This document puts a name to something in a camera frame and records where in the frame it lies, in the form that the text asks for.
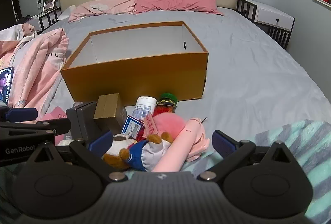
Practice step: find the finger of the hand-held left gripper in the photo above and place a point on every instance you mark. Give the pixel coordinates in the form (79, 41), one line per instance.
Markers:
(22, 114)
(38, 127)

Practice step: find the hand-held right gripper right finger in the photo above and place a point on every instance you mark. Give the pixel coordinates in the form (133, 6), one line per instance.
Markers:
(223, 145)

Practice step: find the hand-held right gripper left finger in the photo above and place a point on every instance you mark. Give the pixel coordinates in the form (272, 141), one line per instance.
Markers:
(99, 142)

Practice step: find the pink packet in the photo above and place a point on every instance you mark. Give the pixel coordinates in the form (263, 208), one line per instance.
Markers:
(55, 112)

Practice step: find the dark grey box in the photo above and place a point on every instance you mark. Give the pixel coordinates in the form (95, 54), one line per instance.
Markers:
(82, 120)

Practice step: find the gold cardboard box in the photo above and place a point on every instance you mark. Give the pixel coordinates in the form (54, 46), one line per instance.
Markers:
(108, 107)

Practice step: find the pink plastic wand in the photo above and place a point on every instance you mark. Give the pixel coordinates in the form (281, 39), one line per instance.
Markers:
(178, 146)

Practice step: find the raccoon plush toy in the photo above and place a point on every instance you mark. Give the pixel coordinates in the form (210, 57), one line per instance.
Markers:
(144, 154)

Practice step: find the white plastic bottle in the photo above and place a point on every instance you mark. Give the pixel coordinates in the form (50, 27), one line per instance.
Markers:
(143, 107)

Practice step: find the pink plush ball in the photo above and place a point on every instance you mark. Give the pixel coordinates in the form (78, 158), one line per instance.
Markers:
(168, 127)

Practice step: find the orange cardboard box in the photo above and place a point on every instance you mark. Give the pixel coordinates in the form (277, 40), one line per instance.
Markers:
(134, 76)

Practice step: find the smartphone with lit screen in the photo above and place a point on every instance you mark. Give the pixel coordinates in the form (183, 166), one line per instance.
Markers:
(6, 84)

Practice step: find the blue white price tag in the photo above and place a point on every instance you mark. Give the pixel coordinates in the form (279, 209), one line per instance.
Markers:
(132, 127)

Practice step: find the pink quilt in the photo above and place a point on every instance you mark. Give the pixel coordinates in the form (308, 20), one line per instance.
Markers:
(38, 63)

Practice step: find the red paper tag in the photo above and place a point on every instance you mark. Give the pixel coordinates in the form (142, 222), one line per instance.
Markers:
(151, 124)

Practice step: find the teal striped blanket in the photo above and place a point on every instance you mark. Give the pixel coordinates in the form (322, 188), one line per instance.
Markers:
(284, 151)

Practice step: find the cluttered white black nightstand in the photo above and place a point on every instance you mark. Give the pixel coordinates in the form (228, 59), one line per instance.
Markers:
(49, 19)

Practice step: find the light pink pillow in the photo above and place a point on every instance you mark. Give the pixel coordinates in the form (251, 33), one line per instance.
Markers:
(103, 6)

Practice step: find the white black nightstand with drawer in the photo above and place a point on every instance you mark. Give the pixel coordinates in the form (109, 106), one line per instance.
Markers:
(271, 15)

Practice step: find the dark pink pillow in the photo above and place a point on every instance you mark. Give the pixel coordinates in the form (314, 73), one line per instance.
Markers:
(175, 1)

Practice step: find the white windowsill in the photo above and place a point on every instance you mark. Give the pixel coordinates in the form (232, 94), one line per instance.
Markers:
(322, 2)

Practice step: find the silver photo frame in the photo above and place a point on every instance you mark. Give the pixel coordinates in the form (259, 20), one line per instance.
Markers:
(49, 4)

